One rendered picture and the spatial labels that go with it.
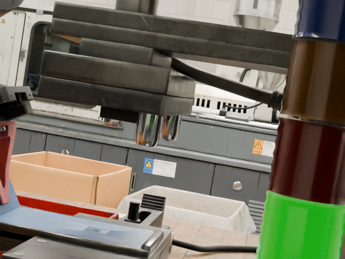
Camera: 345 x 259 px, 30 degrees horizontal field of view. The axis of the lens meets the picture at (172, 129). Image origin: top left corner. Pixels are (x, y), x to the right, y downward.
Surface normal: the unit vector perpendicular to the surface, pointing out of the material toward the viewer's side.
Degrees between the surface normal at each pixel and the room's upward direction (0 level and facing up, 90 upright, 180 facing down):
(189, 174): 90
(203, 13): 90
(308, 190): 104
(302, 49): 76
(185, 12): 90
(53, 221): 1
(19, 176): 89
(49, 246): 0
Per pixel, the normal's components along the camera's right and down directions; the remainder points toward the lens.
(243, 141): -0.21, 0.02
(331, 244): 0.56, -0.11
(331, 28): -0.37, 0.24
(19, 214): 0.15, -0.99
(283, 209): -0.61, -0.30
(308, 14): -0.84, 0.14
